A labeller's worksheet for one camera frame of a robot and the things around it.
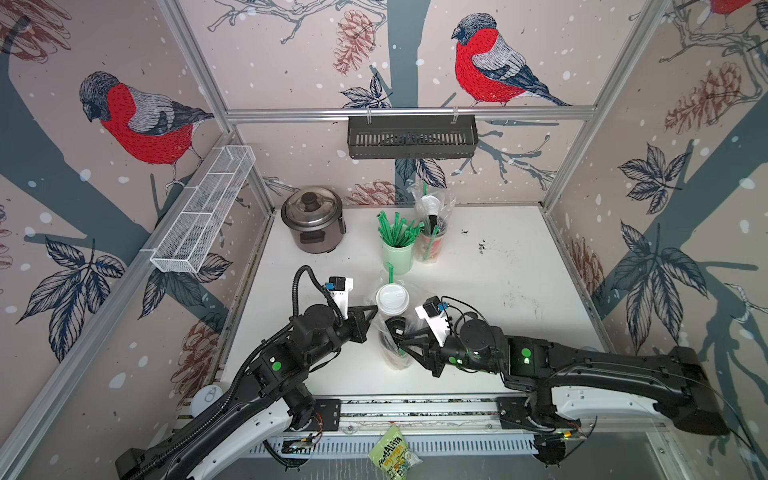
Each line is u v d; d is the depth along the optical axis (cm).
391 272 77
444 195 95
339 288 63
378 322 67
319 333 52
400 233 98
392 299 76
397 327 70
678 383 43
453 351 57
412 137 104
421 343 58
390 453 68
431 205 97
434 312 56
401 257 95
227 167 91
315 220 93
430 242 92
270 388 48
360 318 61
